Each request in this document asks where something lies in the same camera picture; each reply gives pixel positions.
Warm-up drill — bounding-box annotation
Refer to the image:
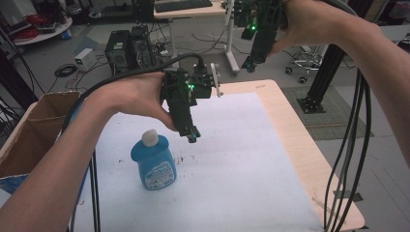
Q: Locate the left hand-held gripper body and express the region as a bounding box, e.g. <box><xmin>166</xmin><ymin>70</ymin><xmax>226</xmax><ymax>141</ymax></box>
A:
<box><xmin>160</xmin><ymin>62</ymin><xmax>224</xmax><ymax>138</ymax></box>

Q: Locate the office chair wheel base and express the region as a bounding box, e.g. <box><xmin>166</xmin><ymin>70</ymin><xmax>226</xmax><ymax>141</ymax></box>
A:
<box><xmin>284</xmin><ymin>46</ymin><xmax>325</xmax><ymax>85</ymax></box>

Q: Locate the blue bottle with white cap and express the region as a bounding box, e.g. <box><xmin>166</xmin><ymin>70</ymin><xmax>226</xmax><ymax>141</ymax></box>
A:
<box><xmin>130</xmin><ymin>129</ymin><xmax>178</xmax><ymax>191</ymax></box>

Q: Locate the wooden desk with white legs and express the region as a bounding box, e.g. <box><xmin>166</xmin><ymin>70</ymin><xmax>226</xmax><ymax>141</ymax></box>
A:
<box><xmin>153</xmin><ymin>0</ymin><xmax>242</xmax><ymax>75</ymax></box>

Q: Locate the grey floor mat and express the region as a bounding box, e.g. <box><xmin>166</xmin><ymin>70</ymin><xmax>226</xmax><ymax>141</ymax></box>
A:
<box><xmin>280</xmin><ymin>84</ymin><xmax>375</xmax><ymax>141</ymax></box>

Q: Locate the person's left hand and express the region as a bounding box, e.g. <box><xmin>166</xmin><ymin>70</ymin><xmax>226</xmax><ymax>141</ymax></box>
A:
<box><xmin>84</xmin><ymin>72</ymin><xmax>179</xmax><ymax>132</ymax></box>

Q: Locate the white table mat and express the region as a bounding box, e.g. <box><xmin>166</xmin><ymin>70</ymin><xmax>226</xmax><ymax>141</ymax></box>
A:
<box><xmin>68</xmin><ymin>91</ymin><xmax>325</xmax><ymax>232</ymax></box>

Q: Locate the black cable coil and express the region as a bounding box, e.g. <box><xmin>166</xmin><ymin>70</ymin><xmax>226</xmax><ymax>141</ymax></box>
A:
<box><xmin>53</xmin><ymin>63</ymin><xmax>78</xmax><ymax>78</ymax></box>

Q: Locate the black keyboard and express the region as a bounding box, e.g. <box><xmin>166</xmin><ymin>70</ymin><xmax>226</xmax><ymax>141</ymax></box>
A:
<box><xmin>154</xmin><ymin>0</ymin><xmax>214</xmax><ymax>14</ymax></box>

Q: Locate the red cable coil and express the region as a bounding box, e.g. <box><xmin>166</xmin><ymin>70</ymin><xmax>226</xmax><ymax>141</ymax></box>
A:
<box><xmin>12</xmin><ymin>14</ymin><xmax>46</xmax><ymax>42</ymax></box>

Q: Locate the black aluminium stand post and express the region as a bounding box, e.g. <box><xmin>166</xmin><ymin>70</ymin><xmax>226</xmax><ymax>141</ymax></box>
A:
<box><xmin>296</xmin><ymin>43</ymin><xmax>347</xmax><ymax>115</ymax></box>

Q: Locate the black computer tower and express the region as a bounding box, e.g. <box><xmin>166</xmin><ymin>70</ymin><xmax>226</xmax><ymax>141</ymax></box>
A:
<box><xmin>129</xmin><ymin>24</ymin><xmax>157</xmax><ymax>70</ymax></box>
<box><xmin>104</xmin><ymin>29</ymin><xmax>132</xmax><ymax>75</ymax></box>

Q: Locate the brown cardboard box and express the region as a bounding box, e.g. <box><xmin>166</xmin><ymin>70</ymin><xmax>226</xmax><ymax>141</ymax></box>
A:
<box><xmin>0</xmin><ymin>90</ymin><xmax>82</xmax><ymax>195</ymax></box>

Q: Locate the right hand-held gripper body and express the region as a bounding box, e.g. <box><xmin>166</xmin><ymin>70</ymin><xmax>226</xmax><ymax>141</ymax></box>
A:
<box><xmin>233</xmin><ymin>0</ymin><xmax>290</xmax><ymax>66</ymax></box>

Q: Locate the round white table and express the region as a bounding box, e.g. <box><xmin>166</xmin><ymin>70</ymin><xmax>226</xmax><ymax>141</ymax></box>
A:
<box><xmin>12</xmin><ymin>15</ymin><xmax>73</xmax><ymax>46</ymax></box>

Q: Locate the thin black cable pair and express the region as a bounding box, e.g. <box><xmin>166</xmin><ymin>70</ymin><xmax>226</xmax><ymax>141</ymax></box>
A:
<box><xmin>88</xmin><ymin>148</ymin><xmax>102</xmax><ymax>232</ymax></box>

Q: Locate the small white power box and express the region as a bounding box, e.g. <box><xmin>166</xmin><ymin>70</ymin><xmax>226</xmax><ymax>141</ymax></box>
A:
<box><xmin>73</xmin><ymin>47</ymin><xmax>99</xmax><ymax>73</ymax></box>

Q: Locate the thick black gripper cable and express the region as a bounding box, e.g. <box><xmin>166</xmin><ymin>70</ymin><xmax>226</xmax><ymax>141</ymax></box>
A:
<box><xmin>60</xmin><ymin>52</ymin><xmax>206</xmax><ymax>133</ymax></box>

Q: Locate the black hanging cable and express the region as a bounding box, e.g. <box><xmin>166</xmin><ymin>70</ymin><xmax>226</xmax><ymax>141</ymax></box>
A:
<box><xmin>337</xmin><ymin>73</ymin><xmax>372</xmax><ymax>232</ymax></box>
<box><xmin>323</xmin><ymin>69</ymin><xmax>363</xmax><ymax>232</ymax></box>
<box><xmin>330</xmin><ymin>76</ymin><xmax>366</xmax><ymax>232</ymax></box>

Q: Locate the person's right hand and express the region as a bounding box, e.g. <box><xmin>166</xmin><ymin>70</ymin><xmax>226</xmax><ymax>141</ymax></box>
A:
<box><xmin>268</xmin><ymin>0</ymin><xmax>348</xmax><ymax>58</ymax></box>

